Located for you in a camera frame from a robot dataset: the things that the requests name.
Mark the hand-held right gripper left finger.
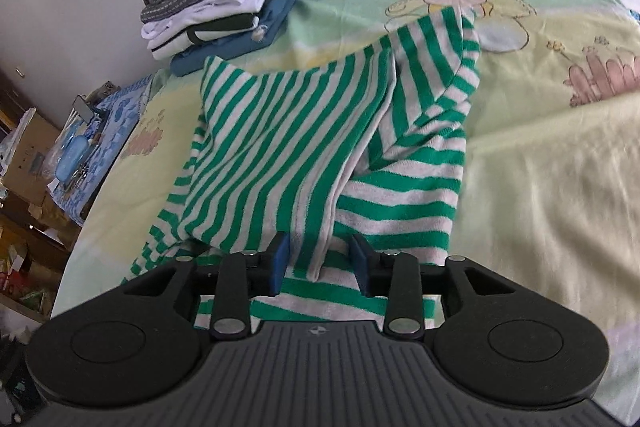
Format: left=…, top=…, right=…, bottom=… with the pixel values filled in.
left=122, top=233, right=292, bottom=341

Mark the white and green folded garment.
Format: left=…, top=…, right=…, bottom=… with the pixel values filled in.
left=150, top=0, right=296, bottom=60

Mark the blue folded garment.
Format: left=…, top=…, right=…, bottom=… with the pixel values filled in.
left=170, top=0, right=300, bottom=78

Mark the green striped shirt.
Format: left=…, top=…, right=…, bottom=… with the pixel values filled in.
left=120, top=4, right=483, bottom=328

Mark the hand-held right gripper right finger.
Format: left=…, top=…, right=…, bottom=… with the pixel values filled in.
left=349, top=234, right=516, bottom=340

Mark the light blue case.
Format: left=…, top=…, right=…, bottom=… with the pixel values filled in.
left=54, top=141, right=87, bottom=184

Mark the yellow green printed bed sheet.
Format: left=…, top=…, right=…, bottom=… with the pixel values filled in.
left=52, top=0, right=640, bottom=423

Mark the blue patterned cloth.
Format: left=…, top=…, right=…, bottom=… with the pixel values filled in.
left=47, top=74, right=156, bottom=228

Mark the bunch of keys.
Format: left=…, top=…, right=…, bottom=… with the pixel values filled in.
left=67, top=162, right=96, bottom=188

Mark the cardboard box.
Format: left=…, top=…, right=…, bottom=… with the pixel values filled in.
left=2, top=109, right=63, bottom=205

